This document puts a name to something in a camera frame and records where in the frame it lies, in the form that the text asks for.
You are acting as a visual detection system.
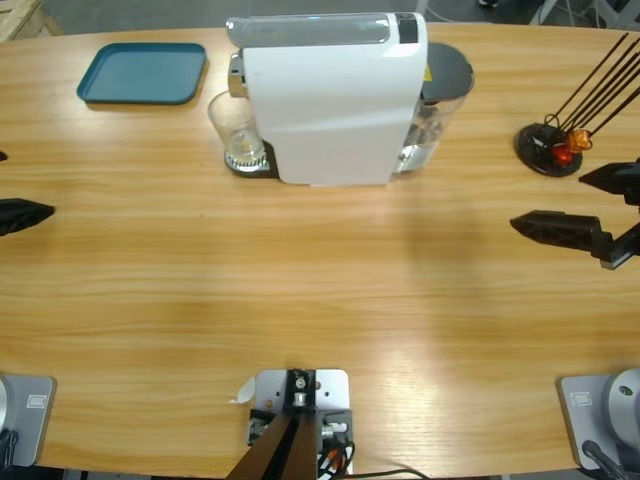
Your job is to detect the clear glass cup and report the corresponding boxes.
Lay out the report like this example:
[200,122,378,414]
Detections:
[207,91,267,170]

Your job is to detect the grey coffee machine lever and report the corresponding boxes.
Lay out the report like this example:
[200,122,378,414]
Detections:
[225,13,396,50]

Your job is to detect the coffee machine drip tray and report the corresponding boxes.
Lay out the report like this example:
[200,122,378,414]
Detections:
[223,140,279,179]

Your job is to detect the white capsule coffee machine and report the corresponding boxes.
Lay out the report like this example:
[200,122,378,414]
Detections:
[225,12,430,189]

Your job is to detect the black capsule holder with rods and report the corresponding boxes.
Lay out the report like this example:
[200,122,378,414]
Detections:
[514,32,640,177]

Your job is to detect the teal plastic tray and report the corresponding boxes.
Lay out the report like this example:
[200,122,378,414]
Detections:
[75,42,208,106]

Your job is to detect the clear water tank black lid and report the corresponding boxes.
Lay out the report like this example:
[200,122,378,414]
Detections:
[394,42,476,174]

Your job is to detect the white paper tab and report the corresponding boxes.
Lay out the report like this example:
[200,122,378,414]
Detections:
[228,375,257,405]

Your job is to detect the grey metal frame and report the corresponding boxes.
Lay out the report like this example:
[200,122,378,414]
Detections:
[529,0,640,30]

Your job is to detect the arm grey base plate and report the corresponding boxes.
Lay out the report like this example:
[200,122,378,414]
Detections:
[0,373,58,467]
[557,368,640,471]

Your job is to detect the black cable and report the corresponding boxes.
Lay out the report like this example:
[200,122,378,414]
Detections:
[582,439,629,480]
[349,467,436,480]
[0,427,21,469]

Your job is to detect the white mount block dark post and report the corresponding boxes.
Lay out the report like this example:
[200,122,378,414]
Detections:
[224,368,356,480]

